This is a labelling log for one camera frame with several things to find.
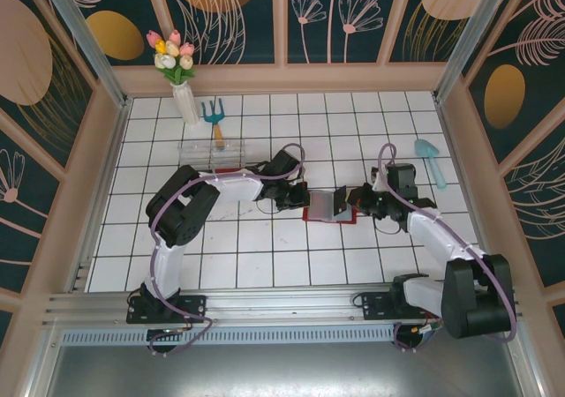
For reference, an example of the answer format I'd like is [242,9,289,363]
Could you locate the clear acrylic card organizer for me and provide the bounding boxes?
[177,139,246,174]

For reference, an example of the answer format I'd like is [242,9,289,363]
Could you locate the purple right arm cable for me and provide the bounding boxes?
[378,142,520,354]

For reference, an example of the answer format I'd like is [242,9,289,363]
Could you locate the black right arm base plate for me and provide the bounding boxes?
[359,289,443,324]

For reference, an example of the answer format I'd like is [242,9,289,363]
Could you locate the aluminium frame post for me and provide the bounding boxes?
[37,0,134,109]
[432,0,531,103]

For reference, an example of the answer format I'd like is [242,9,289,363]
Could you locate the artificial tulip bouquet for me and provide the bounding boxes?
[146,29,197,87]

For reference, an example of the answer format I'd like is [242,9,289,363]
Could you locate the thin black left camera cable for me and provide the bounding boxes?
[254,197,284,216]

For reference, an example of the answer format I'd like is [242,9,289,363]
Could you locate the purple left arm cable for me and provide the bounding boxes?
[147,143,308,356]

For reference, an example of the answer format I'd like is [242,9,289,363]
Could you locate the teal garden fork wooden handle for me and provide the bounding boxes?
[201,99,227,151]

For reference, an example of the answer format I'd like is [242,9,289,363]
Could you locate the white ribbed vase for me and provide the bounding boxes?
[170,83,201,126]

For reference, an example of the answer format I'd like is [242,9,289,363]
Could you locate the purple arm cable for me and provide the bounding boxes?
[147,143,308,356]
[378,142,520,354]

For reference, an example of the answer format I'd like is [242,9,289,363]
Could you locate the aluminium mounting rail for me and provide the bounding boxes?
[41,287,525,333]

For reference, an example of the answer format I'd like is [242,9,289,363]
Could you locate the teal plastic trowel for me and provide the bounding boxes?
[413,139,448,190]

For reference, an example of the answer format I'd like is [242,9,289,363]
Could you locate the grey metal sheet panel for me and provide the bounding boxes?
[41,343,538,397]

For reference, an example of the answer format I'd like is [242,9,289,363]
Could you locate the red card holder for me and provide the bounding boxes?
[302,188,357,226]

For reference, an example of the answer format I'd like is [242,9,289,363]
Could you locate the black credit card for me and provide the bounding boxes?
[331,185,349,216]

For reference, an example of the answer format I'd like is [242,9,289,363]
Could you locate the green circuit board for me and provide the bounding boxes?
[417,317,443,341]

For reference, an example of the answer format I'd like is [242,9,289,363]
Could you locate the thin black camera cable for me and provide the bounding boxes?
[373,214,410,236]
[254,197,284,216]

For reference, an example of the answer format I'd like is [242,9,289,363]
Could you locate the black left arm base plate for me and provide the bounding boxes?
[125,294,208,326]

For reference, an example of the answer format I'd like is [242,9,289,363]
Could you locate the thin black right camera cable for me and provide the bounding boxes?
[373,214,410,236]

